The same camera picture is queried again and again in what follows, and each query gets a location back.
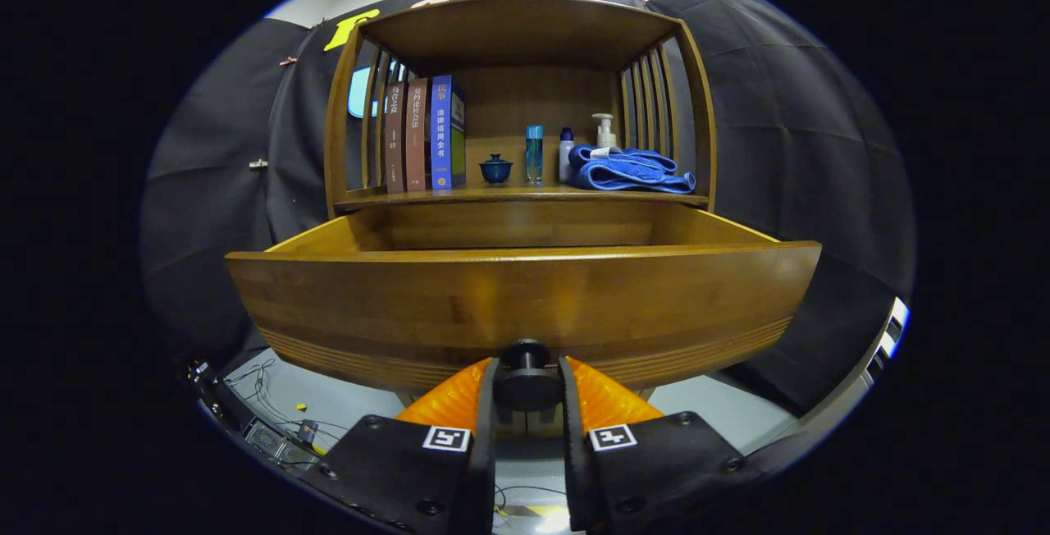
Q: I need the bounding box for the wooden cabinet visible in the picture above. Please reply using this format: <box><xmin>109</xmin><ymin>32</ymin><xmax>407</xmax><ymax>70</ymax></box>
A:
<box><xmin>322</xmin><ymin>0</ymin><xmax>719</xmax><ymax>220</ymax></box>

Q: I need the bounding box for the wooden drawer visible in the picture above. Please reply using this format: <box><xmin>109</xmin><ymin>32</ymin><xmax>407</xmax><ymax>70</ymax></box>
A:
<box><xmin>226</xmin><ymin>203</ymin><xmax>823</xmax><ymax>413</ymax></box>

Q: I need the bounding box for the blue book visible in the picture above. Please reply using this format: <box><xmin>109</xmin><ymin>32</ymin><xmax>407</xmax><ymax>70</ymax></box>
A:
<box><xmin>430</xmin><ymin>74</ymin><xmax>467</xmax><ymax>191</ymax></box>

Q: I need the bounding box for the grey electronic box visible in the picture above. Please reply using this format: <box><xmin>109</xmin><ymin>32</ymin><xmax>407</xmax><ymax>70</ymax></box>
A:
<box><xmin>242</xmin><ymin>418</ymin><xmax>321</xmax><ymax>472</ymax></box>

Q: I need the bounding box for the black backdrop cloth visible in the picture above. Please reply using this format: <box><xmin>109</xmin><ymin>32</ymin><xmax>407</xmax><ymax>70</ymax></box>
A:
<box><xmin>139</xmin><ymin>0</ymin><xmax>918</xmax><ymax>417</ymax></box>

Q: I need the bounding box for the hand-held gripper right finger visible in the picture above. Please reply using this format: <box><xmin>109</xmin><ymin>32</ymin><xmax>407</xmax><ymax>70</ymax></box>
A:
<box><xmin>559</xmin><ymin>356</ymin><xmax>768</xmax><ymax>534</ymax></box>

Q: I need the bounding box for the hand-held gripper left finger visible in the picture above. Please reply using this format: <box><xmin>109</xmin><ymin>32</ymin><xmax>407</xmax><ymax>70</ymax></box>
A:
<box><xmin>299</xmin><ymin>357</ymin><xmax>499</xmax><ymax>535</ymax></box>

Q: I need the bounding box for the clear blue glass bottle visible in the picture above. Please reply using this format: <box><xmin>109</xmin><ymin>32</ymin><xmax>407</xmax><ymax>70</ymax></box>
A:
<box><xmin>525</xmin><ymin>125</ymin><xmax>545</xmax><ymax>185</ymax></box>

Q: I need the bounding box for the black floor cable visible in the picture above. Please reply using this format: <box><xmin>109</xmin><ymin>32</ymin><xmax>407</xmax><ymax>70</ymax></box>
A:
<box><xmin>223</xmin><ymin>359</ymin><xmax>349</xmax><ymax>446</ymax></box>

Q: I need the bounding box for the blue folded towel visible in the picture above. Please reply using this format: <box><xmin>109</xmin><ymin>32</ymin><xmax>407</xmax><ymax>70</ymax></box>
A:
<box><xmin>568</xmin><ymin>144</ymin><xmax>697</xmax><ymax>194</ymax></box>

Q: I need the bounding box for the reddish brown book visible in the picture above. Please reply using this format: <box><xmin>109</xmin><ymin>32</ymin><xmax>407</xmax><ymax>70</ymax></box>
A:
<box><xmin>405</xmin><ymin>77</ymin><xmax>433</xmax><ymax>193</ymax></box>

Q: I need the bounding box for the wooden countertop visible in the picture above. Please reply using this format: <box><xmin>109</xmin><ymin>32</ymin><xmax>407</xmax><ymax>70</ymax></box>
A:
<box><xmin>335</xmin><ymin>185</ymin><xmax>710</xmax><ymax>212</ymax></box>

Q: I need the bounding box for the dark brown book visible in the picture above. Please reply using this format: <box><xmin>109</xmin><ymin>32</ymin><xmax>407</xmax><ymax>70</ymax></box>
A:
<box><xmin>384</xmin><ymin>80</ymin><xmax>409</xmax><ymax>194</ymax></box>

